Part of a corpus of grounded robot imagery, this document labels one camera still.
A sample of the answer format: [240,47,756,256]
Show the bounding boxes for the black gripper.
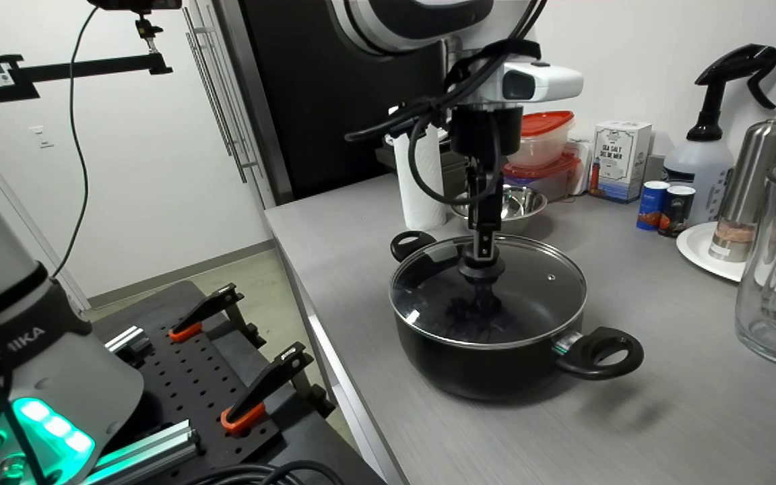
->
[448,101,529,264]

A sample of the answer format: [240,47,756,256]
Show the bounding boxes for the glass lid with black knob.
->
[389,236,591,354]

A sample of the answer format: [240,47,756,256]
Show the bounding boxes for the grey robot base with light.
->
[0,179,149,485]

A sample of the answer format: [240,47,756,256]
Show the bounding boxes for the clear container with red lid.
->
[505,148,585,203]
[514,108,580,171]

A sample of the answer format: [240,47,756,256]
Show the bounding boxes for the stainless steel bowl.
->
[448,182,552,226]

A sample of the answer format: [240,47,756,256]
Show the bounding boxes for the white paper towel roll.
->
[391,125,455,232]

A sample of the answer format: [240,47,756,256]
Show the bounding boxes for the white and blue carton box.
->
[588,120,658,206]

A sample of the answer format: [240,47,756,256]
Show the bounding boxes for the blue spice jar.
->
[634,179,673,236]

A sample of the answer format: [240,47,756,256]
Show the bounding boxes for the dark spice jar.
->
[666,182,700,240]

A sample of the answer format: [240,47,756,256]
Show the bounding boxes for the white round plate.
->
[673,218,776,299]

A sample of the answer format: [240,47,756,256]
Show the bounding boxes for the spray bottle with black trigger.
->
[659,40,776,229]

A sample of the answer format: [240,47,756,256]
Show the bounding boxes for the steel spice grinder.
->
[708,117,776,264]

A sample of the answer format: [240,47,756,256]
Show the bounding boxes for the black clamp with orange tip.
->
[218,341,317,439]
[165,281,247,347]

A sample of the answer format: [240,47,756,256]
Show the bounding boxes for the black perforated mounting board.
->
[90,277,383,485]

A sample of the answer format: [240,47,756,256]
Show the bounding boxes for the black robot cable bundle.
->
[343,0,552,209]

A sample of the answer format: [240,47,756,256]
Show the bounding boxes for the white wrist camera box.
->
[482,54,588,105]

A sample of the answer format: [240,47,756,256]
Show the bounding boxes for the black pot with loop handles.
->
[389,229,647,405]

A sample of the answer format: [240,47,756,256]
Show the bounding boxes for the silver door handle bars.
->
[181,0,267,189]

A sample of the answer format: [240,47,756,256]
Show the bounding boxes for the black coiled cable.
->
[181,459,347,485]

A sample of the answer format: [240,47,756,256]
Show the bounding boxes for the small silver metal bracket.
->
[102,323,149,360]

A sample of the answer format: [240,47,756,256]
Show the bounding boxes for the aluminium profile rail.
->
[90,419,204,485]

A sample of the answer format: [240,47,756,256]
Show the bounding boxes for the thin black hanging cable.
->
[48,7,106,283]

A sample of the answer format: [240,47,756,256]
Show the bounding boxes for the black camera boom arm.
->
[0,0,183,102]

